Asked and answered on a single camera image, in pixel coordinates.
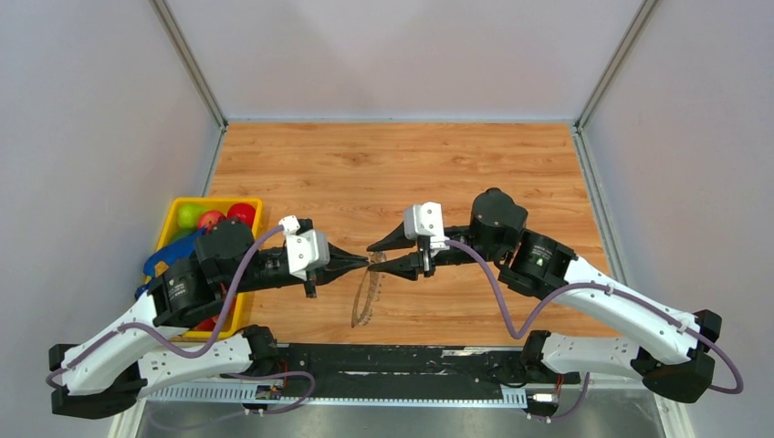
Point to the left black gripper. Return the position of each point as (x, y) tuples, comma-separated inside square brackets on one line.
[(339, 262)]

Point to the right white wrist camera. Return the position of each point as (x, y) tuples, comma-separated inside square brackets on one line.
[(426, 220)]

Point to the blue chip bag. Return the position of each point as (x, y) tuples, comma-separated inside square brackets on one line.
[(180, 247)]

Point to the red apple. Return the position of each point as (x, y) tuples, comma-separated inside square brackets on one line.
[(209, 219), (243, 212)]

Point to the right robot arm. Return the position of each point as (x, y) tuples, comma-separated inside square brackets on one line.
[(668, 350)]

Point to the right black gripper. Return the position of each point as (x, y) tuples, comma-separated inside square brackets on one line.
[(409, 265)]

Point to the green pear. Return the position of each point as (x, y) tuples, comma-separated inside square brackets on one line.
[(187, 215)]

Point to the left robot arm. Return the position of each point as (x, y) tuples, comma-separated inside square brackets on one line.
[(134, 356)]

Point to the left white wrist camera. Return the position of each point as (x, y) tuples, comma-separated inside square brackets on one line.
[(307, 247)]

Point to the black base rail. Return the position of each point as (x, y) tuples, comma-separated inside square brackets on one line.
[(392, 372)]

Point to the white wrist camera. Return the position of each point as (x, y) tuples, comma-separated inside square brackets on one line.
[(426, 220), (307, 247)]

